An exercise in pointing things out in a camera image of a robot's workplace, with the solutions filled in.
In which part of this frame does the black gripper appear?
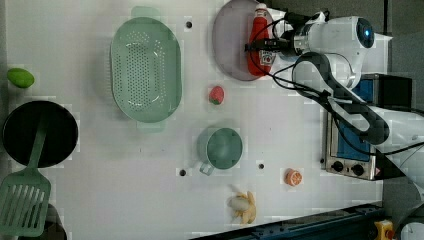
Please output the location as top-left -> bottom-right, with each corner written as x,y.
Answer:
245,30 -> 298,58

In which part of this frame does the red ketchup bottle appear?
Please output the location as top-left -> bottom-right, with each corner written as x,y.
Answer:
246,3 -> 275,77

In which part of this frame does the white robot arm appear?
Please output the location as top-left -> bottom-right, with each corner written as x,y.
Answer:
245,16 -> 424,192

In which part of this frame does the grey round plate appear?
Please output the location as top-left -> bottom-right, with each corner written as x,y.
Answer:
212,0 -> 258,81

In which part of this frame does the red strawberry toy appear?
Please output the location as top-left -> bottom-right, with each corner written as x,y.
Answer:
209,86 -> 225,105

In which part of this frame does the green mug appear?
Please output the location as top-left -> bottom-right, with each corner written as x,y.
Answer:
196,127 -> 243,176

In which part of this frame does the green colander basket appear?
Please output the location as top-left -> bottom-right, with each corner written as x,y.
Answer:
110,6 -> 182,133

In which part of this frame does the orange slice toy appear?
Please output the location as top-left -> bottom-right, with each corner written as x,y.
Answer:
284,169 -> 303,186

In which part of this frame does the silver toaster oven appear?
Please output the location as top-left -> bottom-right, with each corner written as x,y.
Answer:
321,74 -> 412,181

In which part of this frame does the peeled banana toy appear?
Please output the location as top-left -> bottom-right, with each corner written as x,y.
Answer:
227,185 -> 257,225

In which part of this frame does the yellow clamp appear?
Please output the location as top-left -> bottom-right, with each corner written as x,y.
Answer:
374,220 -> 395,240

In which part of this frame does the black frying pan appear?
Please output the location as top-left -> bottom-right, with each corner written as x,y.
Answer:
2,101 -> 78,168

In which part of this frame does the green spatula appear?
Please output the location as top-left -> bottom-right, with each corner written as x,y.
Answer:
0,116 -> 51,237

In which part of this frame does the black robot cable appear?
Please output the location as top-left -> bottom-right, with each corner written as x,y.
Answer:
248,9 -> 424,158

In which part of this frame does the blue metal frame rail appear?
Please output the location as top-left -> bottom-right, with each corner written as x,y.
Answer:
190,204 -> 386,240

